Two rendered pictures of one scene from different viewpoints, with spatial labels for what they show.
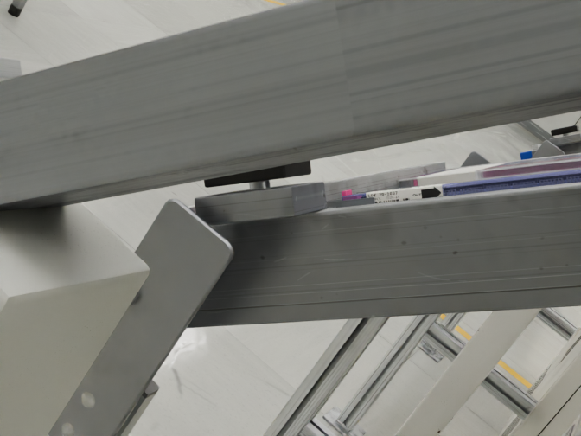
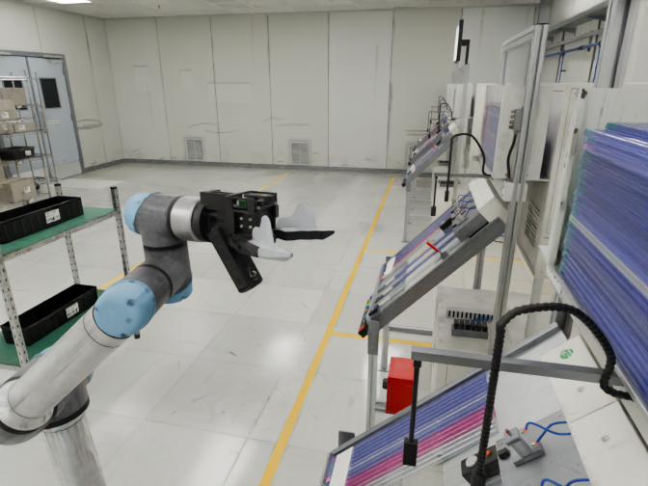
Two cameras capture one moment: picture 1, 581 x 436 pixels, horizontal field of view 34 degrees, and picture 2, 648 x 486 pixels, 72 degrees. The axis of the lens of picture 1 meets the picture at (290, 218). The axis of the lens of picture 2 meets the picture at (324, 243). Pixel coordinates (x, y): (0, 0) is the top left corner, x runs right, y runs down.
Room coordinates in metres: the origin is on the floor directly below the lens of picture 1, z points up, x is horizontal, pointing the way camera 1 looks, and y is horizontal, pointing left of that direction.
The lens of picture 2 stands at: (0.19, -0.06, 1.72)
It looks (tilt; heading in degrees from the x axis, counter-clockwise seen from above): 20 degrees down; 357
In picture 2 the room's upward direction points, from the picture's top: straight up
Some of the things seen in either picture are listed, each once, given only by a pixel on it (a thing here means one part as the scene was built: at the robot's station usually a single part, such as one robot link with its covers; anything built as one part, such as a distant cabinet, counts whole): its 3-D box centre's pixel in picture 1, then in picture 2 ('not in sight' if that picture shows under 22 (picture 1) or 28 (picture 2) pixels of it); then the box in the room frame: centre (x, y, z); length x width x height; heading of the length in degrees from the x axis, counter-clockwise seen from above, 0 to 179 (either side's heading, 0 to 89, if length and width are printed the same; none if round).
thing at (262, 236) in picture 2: not in sight; (268, 236); (0.79, -0.01, 1.51); 0.09 x 0.03 x 0.06; 28
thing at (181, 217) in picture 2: not in sight; (198, 219); (0.92, 0.12, 1.50); 0.08 x 0.05 x 0.08; 154
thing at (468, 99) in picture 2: not in sight; (465, 155); (5.23, -1.88, 0.95); 1.36 x 0.82 x 1.90; 75
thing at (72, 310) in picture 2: not in sight; (54, 311); (2.69, 1.47, 0.41); 0.57 x 0.17 x 0.11; 165
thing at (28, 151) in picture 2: not in sight; (15, 152); (6.57, 3.88, 0.82); 0.40 x 0.30 x 0.14; 170
